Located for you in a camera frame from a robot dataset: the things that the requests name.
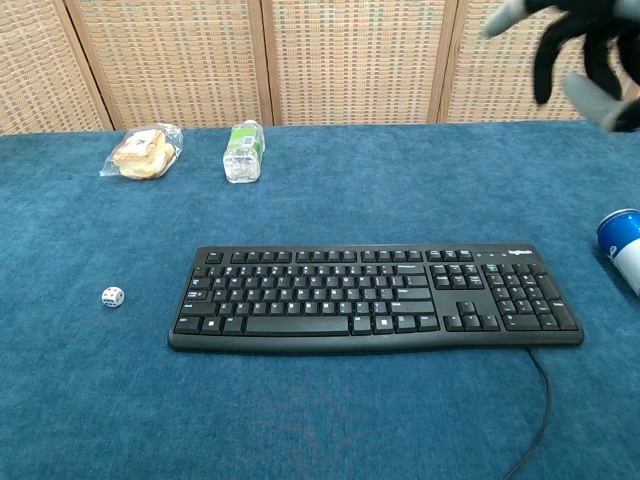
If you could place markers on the clear plastic water bottle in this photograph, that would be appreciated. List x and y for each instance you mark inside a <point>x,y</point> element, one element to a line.
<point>243,152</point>

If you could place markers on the woven folding screen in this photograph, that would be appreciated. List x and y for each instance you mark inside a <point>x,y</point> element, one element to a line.
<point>320,60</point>

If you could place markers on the white dice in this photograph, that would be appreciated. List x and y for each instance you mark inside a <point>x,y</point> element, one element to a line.
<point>113,297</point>

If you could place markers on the bagged bread slices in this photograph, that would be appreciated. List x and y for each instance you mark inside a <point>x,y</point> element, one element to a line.
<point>142,154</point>

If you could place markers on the blue and white can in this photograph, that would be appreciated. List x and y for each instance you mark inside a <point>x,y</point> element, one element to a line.
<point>622,245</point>

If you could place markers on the blue tablecloth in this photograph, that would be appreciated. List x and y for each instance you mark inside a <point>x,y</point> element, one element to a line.
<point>320,400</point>

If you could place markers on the black computer keyboard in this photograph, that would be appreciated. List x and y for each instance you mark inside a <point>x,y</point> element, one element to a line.
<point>380,300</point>

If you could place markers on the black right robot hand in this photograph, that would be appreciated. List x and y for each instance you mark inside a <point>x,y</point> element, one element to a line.
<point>595,35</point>

